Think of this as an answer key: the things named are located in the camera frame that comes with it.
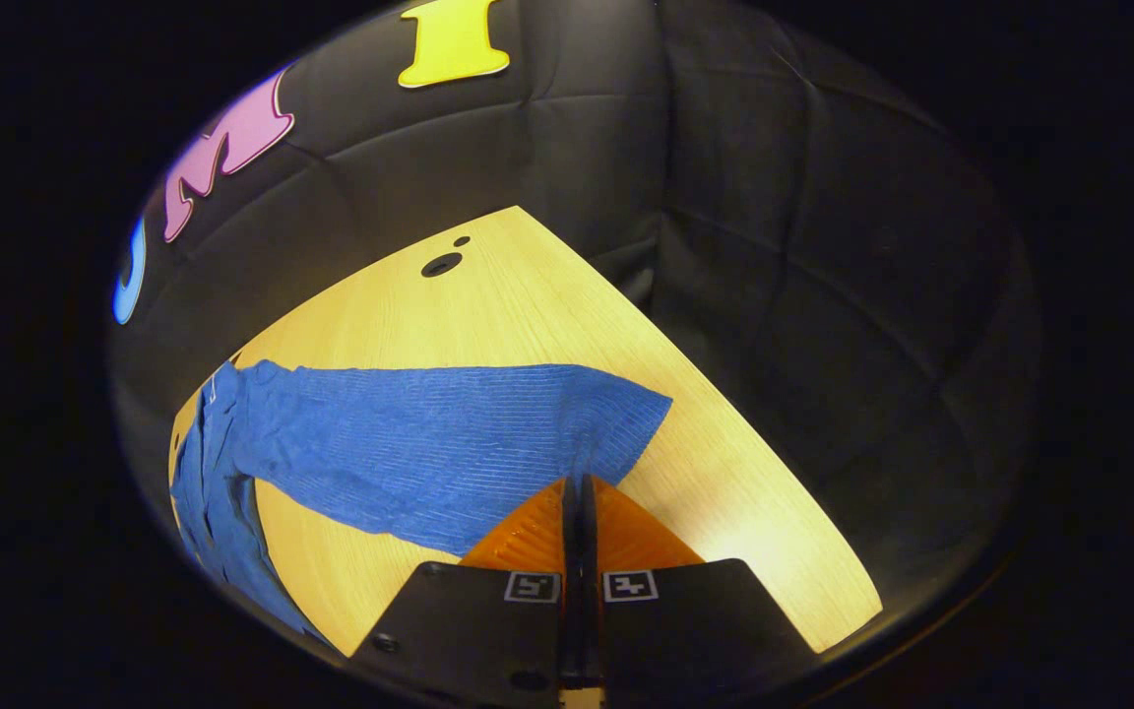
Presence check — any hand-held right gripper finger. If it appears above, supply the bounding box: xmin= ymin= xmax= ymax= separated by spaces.
xmin=348 ymin=475 xmax=584 ymax=708
xmin=583 ymin=475 xmax=819 ymax=708

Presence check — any blue corduroy shirt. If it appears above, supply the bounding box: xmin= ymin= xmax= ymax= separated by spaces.
xmin=169 ymin=359 xmax=674 ymax=649

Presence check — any black backdrop cloth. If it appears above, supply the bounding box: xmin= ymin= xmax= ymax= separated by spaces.
xmin=104 ymin=0 xmax=1045 ymax=651

